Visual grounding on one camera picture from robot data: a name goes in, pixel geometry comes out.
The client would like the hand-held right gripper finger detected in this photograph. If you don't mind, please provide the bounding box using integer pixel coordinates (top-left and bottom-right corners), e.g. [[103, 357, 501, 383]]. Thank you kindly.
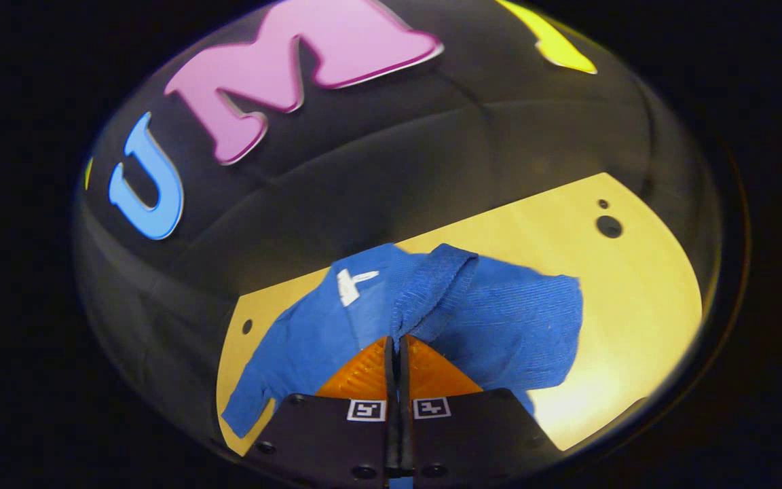
[[399, 335, 565, 483], [245, 336, 398, 486]]

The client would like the blue shirt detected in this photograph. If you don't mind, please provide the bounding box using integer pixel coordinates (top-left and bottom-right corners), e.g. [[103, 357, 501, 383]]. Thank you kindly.
[[221, 243, 583, 489]]

